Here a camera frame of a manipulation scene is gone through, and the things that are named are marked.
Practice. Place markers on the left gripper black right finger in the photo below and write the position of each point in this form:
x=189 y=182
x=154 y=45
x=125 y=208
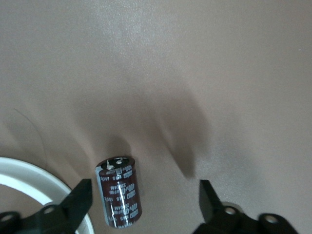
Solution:
x=209 y=204

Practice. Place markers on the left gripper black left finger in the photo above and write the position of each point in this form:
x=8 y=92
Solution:
x=73 y=202

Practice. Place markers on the dark brown electrolytic capacitor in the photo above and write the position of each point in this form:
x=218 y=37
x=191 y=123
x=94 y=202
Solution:
x=119 y=195

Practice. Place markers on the white semicircular pipe clamp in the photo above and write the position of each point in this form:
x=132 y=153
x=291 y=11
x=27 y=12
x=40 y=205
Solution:
x=29 y=175

